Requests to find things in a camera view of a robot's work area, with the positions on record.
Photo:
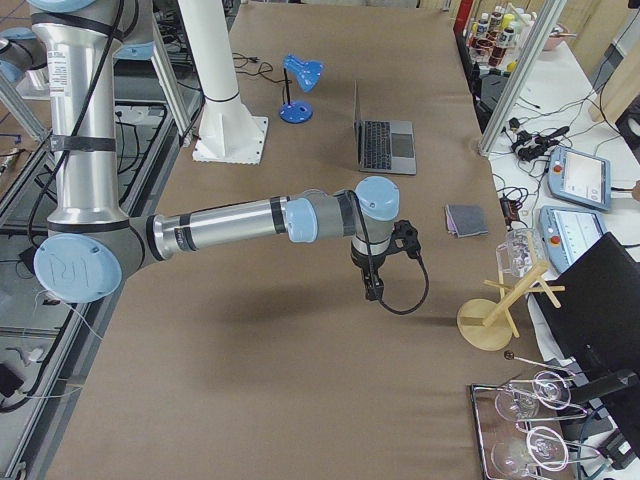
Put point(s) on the clear glass mug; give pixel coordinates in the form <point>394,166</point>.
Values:
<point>520,251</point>

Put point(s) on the lower wine glass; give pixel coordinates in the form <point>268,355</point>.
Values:
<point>540,452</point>

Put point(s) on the black monitor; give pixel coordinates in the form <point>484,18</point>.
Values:
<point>597,324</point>

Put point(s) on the teach pendant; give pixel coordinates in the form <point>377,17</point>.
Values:
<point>568,233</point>
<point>580,178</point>

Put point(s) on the grey laptop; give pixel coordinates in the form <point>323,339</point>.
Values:
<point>384,147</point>

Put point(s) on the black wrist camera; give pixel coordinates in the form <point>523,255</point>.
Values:
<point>405,239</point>

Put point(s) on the folded grey cloth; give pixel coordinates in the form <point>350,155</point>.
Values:
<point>465,220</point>

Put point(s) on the upper wine glass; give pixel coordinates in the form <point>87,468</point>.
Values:
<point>521,399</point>

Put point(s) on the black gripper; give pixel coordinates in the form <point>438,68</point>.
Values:
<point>363,266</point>

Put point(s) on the lower teach pendant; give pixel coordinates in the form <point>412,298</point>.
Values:
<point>568,233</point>

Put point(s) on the bottle rack with bottles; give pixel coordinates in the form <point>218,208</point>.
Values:
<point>495,34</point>

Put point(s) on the wooden mug tree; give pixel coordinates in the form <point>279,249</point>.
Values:
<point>488,325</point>

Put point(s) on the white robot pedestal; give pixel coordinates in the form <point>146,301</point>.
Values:
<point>228,132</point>

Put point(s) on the blue desk lamp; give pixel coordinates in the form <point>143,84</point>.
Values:
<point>307,74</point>

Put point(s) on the upper teach pendant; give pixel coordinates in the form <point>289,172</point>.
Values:
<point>580,178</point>

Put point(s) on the aluminium frame post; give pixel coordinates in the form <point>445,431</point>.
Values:
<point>539,33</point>

